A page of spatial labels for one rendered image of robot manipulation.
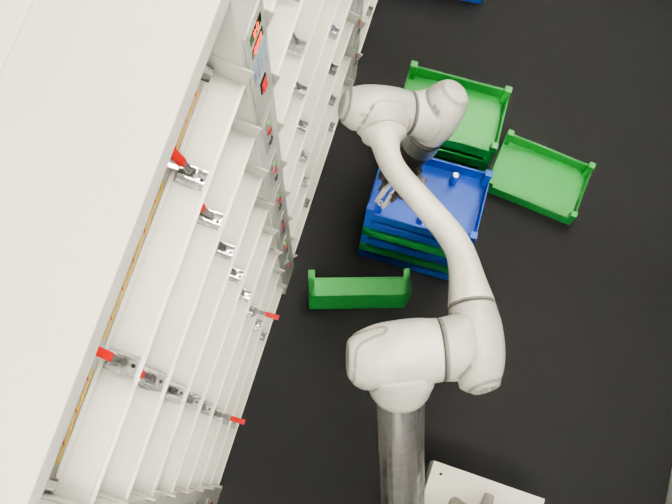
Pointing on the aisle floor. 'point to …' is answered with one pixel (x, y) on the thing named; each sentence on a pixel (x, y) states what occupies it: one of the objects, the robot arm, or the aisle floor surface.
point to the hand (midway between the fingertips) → (386, 195)
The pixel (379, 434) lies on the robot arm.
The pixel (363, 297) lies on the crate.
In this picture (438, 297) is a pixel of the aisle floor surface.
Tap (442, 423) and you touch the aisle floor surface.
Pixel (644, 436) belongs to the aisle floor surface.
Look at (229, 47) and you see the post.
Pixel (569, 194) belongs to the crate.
